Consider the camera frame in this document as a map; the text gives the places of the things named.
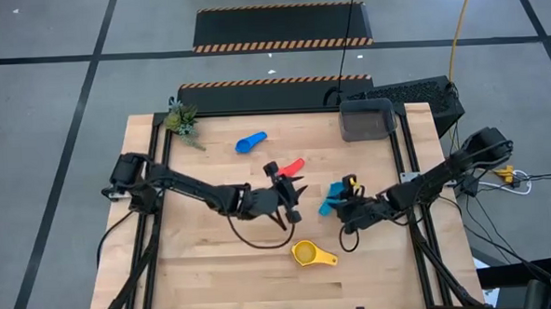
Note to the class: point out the small blue measuring cup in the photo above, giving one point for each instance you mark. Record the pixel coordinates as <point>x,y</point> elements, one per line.
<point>247,144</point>

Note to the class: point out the artificial succulent plant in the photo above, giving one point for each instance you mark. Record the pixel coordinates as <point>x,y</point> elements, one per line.
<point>181,120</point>

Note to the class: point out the black aluminium table frame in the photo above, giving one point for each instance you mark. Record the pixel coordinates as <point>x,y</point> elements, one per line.
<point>255,112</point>

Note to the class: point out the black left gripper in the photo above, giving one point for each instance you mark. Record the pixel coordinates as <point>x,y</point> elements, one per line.
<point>263,201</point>

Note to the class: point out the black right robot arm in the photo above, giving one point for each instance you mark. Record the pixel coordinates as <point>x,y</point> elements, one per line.
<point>444,175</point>

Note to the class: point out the yellow measuring cup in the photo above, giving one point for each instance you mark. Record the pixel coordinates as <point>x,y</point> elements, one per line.
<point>304,253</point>

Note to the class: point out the red measuring cup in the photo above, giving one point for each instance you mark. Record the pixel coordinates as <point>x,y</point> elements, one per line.
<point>294,166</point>

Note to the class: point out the grey translucent plastic basket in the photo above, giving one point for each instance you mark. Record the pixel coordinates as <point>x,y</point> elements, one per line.
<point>367,122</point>

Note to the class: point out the cyan measuring cup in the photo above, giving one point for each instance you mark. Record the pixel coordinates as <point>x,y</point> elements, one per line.
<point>335,189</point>

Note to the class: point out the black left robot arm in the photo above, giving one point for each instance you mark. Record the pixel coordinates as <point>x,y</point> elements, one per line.
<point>188,186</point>

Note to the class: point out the yellow tag on gripper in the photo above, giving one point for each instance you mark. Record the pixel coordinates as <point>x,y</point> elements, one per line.
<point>355,184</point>

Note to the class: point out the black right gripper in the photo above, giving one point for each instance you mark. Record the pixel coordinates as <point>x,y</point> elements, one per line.
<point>366,211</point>

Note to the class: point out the black ramp with hazard stripes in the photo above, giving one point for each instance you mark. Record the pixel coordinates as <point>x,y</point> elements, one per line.
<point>279,26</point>
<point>263,96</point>

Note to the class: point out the yellow plug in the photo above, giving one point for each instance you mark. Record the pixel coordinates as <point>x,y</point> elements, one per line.
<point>505,174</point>

